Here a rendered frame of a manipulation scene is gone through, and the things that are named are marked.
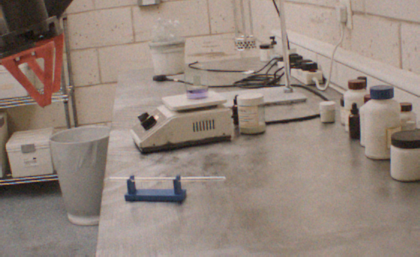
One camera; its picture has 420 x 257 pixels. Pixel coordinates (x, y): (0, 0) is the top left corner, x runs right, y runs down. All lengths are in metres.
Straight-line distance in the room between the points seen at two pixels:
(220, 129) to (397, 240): 0.63
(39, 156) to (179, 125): 2.20
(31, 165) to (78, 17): 0.92
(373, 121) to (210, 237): 0.42
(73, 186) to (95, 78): 0.99
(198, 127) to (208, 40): 2.46
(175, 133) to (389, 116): 0.46
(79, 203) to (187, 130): 1.73
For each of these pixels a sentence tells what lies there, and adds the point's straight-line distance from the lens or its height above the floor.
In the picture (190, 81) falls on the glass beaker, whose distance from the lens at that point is 1.35.
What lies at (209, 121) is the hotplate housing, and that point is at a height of 0.80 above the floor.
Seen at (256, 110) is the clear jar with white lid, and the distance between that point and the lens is 1.39.
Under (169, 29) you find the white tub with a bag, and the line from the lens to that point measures 2.32.
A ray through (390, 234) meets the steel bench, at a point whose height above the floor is 0.75.
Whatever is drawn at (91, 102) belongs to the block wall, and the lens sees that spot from 3.81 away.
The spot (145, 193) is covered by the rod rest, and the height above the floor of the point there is 0.76.
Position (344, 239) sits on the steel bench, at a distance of 0.85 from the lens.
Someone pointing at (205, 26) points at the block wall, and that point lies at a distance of 3.77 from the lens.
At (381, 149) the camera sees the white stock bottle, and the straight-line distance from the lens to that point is 1.17.
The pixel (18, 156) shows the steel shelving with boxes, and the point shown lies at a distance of 3.50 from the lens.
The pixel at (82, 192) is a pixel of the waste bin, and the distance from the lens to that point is 2.98.
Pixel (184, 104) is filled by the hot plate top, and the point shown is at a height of 0.84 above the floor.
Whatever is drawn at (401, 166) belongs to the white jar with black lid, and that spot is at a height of 0.78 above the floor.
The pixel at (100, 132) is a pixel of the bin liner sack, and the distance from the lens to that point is 3.17.
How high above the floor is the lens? 1.10
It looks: 12 degrees down
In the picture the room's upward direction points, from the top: 5 degrees counter-clockwise
